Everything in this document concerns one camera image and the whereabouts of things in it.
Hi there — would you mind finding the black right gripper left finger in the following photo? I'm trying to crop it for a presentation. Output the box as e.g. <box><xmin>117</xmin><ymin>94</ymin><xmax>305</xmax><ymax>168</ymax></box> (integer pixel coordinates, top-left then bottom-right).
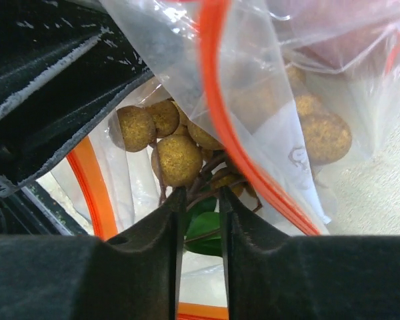
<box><xmin>0</xmin><ymin>187</ymin><xmax>187</xmax><ymax>319</ymax></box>

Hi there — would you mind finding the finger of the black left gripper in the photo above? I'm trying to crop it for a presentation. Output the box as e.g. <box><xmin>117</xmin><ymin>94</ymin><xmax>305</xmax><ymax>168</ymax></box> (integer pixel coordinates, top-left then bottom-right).
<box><xmin>0</xmin><ymin>1</ymin><xmax>152</xmax><ymax>197</ymax></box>

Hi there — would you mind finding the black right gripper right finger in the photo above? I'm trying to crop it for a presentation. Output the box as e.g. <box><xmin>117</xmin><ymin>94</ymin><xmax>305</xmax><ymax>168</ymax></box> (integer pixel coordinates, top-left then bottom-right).
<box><xmin>219</xmin><ymin>187</ymin><xmax>400</xmax><ymax>319</ymax></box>

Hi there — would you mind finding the fake brown grape bunch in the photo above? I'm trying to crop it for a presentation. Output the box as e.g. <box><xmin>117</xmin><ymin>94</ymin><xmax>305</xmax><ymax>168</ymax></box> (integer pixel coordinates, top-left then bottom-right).
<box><xmin>109</xmin><ymin>66</ymin><xmax>352</xmax><ymax>256</ymax></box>

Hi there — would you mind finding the clear zip bag brown food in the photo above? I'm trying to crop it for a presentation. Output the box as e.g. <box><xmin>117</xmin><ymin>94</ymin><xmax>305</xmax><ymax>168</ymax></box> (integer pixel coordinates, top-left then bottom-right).
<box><xmin>52</xmin><ymin>1</ymin><xmax>400</xmax><ymax>319</ymax></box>

